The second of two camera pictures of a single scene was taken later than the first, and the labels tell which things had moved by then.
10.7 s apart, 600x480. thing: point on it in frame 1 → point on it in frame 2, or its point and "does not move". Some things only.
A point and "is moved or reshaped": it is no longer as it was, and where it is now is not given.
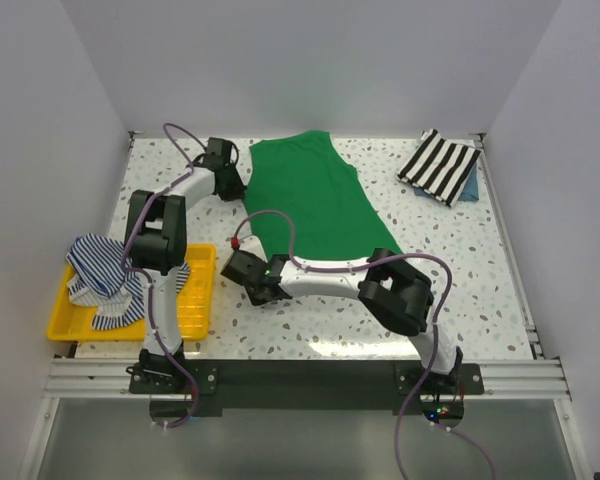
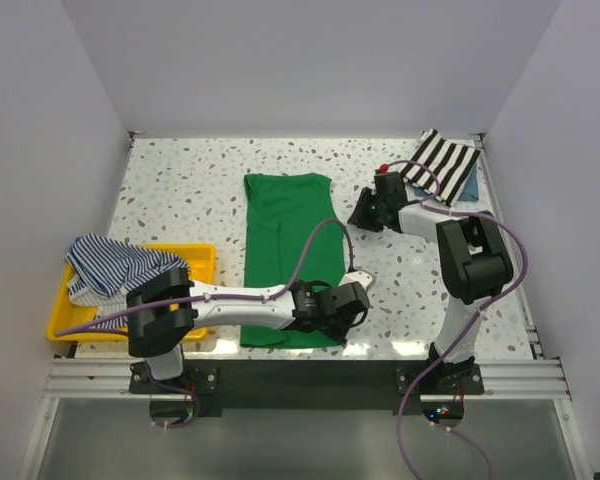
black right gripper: x=255 y=299 → x=358 y=217
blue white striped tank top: x=107 y=283 does not move
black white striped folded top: x=438 y=166 does not move
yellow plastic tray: x=70 y=322 does not move
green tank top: x=306 y=176 is moved or reshaped
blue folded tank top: x=471 y=191 does not move
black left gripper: x=237 y=191 → x=339 y=333
